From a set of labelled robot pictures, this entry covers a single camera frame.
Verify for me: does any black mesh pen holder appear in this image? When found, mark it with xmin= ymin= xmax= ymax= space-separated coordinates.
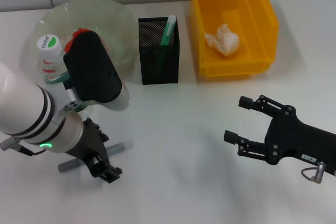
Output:
xmin=138 ymin=16 xmax=181 ymax=86

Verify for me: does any yellow plastic bin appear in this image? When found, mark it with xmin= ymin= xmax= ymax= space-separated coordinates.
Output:
xmin=186 ymin=0 xmax=280 ymax=78

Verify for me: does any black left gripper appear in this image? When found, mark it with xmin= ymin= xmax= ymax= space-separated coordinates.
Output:
xmin=64 ymin=117 xmax=124 ymax=185

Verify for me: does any clear bottle with green label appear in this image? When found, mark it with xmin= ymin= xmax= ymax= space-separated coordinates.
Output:
xmin=36 ymin=34 xmax=72 ymax=86

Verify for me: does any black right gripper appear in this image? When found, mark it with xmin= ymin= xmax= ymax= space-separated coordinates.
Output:
xmin=223 ymin=94 xmax=336 ymax=177

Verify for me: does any white paper ball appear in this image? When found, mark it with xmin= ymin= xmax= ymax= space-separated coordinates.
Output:
xmin=204 ymin=23 xmax=241 ymax=56

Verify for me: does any gripper cable with connector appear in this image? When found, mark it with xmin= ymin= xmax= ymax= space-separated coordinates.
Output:
xmin=0 ymin=137 xmax=47 ymax=156
xmin=301 ymin=161 xmax=328 ymax=183

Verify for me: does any red-orange toy orange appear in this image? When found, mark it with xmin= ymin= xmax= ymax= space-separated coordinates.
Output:
xmin=65 ymin=26 xmax=109 ymax=54

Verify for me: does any translucent wavy fruit plate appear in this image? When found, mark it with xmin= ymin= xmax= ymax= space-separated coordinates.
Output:
xmin=22 ymin=0 xmax=136 ymax=83

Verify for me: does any left gripper cable with connector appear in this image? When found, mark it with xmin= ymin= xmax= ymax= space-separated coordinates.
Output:
xmin=0 ymin=137 xmax=47 ymax=156

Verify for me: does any right gripper cable with connector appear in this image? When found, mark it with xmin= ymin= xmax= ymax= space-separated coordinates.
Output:
xmin=301 ymin=161 xmax=328 ymax=183

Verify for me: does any green pen with white tip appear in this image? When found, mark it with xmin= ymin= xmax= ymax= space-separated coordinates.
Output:
xmin=156 ymin=15 xmax=177 ymax=51

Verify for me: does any grey marker pen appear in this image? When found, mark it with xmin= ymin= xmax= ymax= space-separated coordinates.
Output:
xmin=57 ymin=141 xmax=134 ymax=173

